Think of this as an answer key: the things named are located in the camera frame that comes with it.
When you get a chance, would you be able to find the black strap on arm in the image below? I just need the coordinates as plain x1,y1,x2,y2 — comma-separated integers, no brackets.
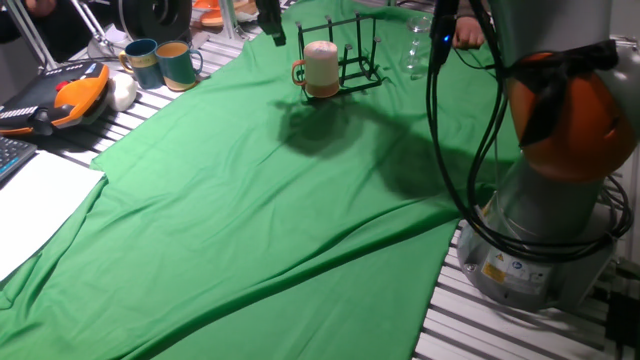
503,38,622,148

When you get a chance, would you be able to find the black keyboard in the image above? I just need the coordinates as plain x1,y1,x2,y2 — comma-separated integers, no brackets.
0,135,39,184

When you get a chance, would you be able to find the orange plastic object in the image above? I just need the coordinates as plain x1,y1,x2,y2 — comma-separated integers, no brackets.
192,0,259,29

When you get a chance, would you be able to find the teal mug tan band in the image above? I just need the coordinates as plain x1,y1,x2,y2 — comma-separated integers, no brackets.
155,40,205,93

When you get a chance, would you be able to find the person's left hand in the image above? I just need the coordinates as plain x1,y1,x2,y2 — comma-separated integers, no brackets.
452,15,487,51

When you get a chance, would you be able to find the bare bystander hand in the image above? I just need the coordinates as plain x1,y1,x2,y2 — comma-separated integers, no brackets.
24,0,58,17

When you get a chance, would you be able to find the white paper sheet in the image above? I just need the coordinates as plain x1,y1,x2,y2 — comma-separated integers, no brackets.
0,149,107,284

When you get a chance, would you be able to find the person's left forearm brown sleeve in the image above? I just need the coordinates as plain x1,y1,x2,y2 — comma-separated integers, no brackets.
456,0,494,21

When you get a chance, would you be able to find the green cloth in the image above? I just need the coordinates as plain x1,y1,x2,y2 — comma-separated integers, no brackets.
0,0,524,360

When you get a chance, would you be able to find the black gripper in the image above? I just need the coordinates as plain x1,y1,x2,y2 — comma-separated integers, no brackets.
255,0,288,48

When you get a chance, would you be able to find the black round spool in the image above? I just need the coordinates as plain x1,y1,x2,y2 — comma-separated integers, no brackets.
118,0,194,44

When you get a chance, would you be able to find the dark blue mug yellow band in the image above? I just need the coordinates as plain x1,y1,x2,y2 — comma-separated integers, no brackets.
118,38,164,91

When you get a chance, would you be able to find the black wire cup rack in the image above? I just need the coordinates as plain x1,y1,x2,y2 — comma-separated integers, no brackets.
294,10,384,102

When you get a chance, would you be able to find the white rounded lump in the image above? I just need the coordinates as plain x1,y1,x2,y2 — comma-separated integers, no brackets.
105,71,139,113

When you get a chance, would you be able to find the white cup with orange handle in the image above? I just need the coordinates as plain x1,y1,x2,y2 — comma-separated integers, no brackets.
291,40,343,100

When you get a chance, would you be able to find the black cable adapter blue light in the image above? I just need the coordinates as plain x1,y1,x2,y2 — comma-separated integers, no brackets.
428,0,460,77

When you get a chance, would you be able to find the orange black teach pendant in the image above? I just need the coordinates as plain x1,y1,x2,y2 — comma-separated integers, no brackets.
0,60,111,138

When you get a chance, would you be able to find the clear wine glass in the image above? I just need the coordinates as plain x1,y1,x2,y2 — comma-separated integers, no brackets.
399,14,434,81

